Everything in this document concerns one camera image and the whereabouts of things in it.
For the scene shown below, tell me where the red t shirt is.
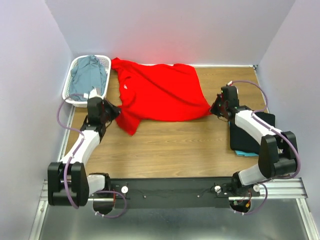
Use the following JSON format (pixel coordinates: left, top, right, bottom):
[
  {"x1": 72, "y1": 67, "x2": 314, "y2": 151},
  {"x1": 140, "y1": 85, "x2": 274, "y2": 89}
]
[{"x1": 111, "y1": 58, "x2": 211, "y2": 136}]

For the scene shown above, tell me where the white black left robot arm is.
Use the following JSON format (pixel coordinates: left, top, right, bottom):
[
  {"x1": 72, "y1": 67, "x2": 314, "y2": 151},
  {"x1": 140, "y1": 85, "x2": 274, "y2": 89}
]
[{"x1": 47, "y1": 96, "x2": 121, "y2": 209}]

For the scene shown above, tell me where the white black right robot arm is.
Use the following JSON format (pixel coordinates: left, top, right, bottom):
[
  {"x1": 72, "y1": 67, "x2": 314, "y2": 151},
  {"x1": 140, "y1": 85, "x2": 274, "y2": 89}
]
[{"x1": 210, "y1": 84, "x2": 301, "y2": 196}]

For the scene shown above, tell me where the folded black t shirt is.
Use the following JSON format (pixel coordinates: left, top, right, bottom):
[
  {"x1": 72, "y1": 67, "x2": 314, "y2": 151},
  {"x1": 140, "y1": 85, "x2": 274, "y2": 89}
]
[{"x1": 229, "y1": 109, "x2": 278, "y2": 157}]

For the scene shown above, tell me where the grey-blue t shirt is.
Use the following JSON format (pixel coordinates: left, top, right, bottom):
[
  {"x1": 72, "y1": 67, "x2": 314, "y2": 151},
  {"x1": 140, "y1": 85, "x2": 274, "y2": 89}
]
[{"x1": 69, "y1": 55, "x2": 107, "y2": 102}]

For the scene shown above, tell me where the white table edge strip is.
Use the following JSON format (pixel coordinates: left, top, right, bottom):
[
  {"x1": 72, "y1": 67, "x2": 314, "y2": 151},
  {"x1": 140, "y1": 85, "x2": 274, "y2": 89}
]
[{"x1": 190, "y1": 64, "x2": 256, "y2": 69}]

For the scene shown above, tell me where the white plastic laundry basket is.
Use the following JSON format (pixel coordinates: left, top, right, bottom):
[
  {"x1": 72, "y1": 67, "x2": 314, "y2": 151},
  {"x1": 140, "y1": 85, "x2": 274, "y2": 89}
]
[{"x1": 62, "y1": 55, "x2": 111, "y2": 108}]

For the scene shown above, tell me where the folded teal t shirt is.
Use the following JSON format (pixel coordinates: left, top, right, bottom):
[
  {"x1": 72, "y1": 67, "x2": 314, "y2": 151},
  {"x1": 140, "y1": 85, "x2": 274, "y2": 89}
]
[{"x1": 234, "y1": 150, "x2": 258, "y2": 157}]

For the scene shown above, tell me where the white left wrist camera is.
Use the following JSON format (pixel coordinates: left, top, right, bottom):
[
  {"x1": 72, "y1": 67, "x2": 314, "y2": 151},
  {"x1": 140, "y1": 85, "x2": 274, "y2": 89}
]
[{"x1": 83, "y1": 88, "x2": 103, "y2": 100}]

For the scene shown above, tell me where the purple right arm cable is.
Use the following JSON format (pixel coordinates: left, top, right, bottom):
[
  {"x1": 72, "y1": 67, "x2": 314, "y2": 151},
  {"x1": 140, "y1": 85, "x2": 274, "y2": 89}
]
[{"x1": 226, "y1": 79, "x2": 301, "y2": 216}]

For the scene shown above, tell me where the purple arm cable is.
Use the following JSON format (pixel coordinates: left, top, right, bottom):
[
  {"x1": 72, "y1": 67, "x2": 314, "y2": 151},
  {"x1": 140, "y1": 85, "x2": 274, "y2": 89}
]
[
  {"x1": 226, "y1": 79, "x2": 301, "y2": 216},
  {"x1": 56, "y1": 93, "x2": 128, "y2": 219}
]

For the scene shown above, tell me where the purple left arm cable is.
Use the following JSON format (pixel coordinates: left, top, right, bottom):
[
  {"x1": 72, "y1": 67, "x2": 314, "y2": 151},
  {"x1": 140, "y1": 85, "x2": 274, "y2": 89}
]
[{"x1": 56, "y1": 93, "x2": 128, "y2": 219}]

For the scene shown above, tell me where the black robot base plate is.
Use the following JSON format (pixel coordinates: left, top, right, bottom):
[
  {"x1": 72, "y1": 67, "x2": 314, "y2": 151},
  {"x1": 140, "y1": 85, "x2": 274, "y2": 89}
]
[{"x1": 82, "y1": 176, "x2": 261, "y2": 210}]

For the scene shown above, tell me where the aluminium frame rail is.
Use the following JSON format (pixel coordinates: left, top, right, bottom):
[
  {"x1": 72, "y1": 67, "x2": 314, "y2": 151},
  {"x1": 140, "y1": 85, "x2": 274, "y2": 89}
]
[{"x1": 30, "y1": 179, "x2": 310, "y2": 240}]

